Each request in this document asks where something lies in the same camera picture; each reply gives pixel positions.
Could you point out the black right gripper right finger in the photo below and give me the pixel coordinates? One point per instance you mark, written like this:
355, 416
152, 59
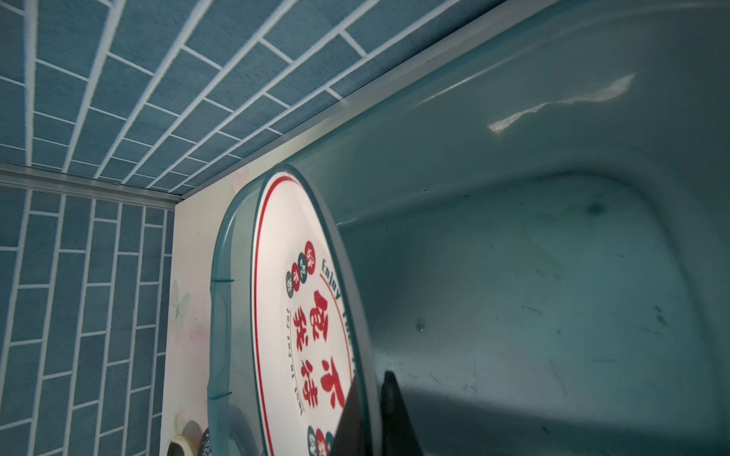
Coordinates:
399, 437

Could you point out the teal plastic bin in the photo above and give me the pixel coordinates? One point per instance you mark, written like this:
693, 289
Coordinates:
539, 233

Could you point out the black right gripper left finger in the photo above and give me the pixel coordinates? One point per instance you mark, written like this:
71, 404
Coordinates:
349, 439

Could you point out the cream plate dark spot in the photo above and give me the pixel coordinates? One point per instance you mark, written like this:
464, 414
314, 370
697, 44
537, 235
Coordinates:
180, 446

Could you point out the white plate red characters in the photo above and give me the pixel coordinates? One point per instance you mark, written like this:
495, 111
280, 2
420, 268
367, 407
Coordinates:
309, 331

